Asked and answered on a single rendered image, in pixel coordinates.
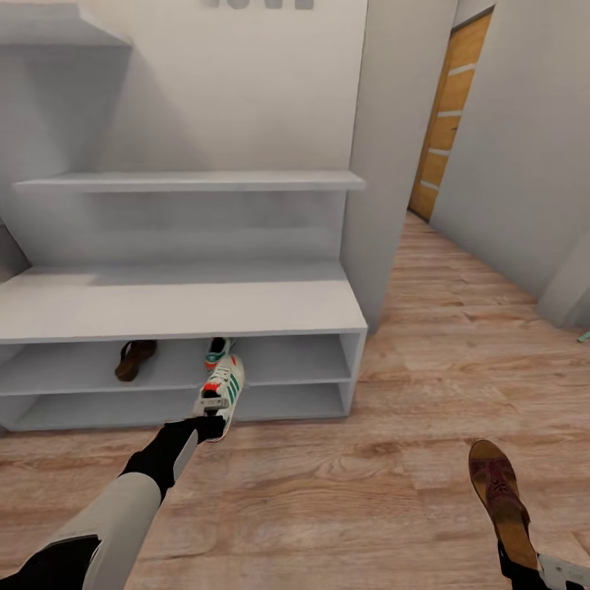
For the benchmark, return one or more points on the door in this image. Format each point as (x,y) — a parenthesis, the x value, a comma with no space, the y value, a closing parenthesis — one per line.
(464,47)

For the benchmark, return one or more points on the sandal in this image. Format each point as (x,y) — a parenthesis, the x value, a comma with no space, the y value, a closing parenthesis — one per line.
(132,355)
(494,480)

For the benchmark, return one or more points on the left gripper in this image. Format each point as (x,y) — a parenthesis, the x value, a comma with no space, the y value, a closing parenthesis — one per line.
(212,426)

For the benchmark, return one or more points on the gym shoe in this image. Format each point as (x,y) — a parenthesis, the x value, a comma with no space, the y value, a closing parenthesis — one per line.
(227,381)
(216,349)

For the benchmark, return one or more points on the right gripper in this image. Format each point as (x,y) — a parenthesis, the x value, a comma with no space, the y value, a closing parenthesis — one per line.
(524,578)

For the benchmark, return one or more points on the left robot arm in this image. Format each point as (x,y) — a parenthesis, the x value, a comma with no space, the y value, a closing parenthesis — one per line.
(97,549)

